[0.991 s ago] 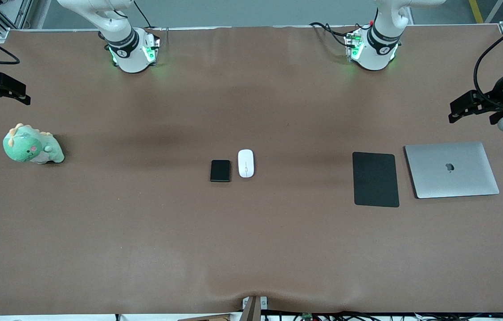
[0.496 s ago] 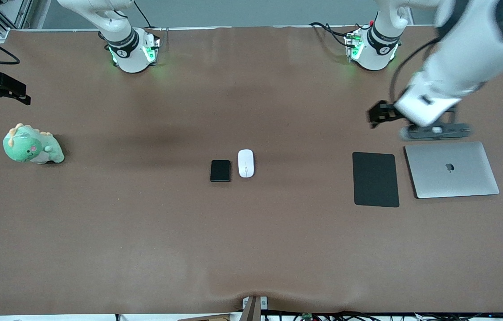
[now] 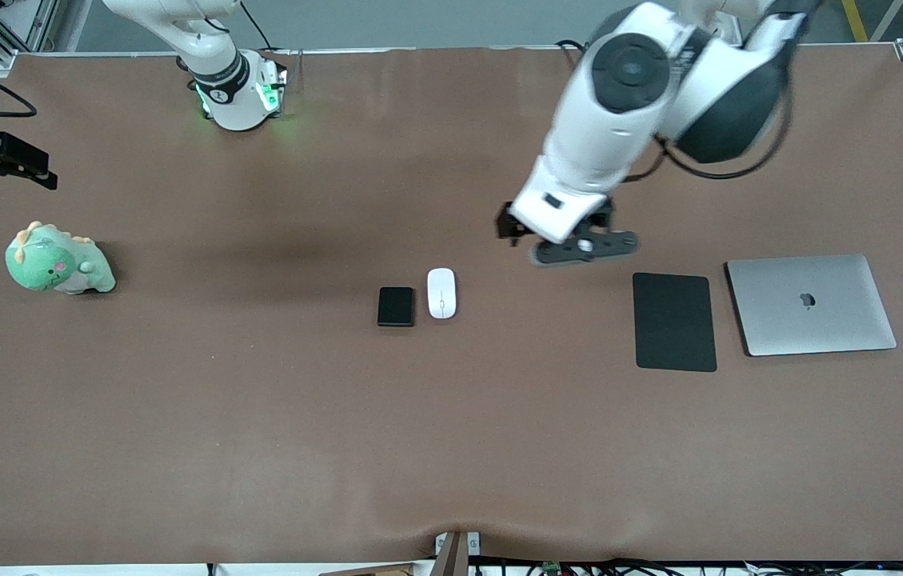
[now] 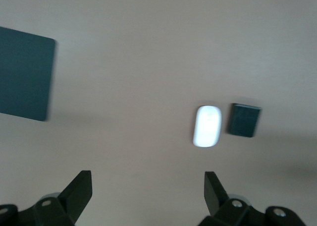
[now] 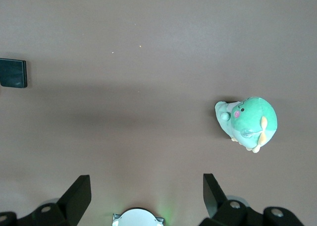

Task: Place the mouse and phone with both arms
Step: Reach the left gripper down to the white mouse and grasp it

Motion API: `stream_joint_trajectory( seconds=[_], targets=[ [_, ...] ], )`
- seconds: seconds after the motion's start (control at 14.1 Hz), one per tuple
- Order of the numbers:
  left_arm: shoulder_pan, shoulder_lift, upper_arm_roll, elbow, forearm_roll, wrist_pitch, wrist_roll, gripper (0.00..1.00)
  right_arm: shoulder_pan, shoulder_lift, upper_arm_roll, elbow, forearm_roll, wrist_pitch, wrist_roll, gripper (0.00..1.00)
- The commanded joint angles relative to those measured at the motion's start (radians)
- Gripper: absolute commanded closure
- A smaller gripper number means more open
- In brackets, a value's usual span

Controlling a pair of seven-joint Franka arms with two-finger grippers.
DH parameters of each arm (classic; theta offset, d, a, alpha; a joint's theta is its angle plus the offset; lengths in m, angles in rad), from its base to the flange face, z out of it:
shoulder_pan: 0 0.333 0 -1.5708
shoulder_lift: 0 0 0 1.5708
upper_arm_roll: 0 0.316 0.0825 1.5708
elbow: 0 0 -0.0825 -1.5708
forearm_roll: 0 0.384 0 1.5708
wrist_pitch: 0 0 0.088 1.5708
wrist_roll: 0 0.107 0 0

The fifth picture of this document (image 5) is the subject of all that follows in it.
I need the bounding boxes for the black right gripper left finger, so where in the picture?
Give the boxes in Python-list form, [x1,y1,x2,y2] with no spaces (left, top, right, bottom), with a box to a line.
[0,175,92,226]

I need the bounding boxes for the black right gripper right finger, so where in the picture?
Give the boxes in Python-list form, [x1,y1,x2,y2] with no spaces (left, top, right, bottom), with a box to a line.
[198,173,307,226]

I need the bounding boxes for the green plush dinosaur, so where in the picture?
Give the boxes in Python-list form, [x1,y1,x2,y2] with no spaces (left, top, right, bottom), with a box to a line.
[214,96,278,154]

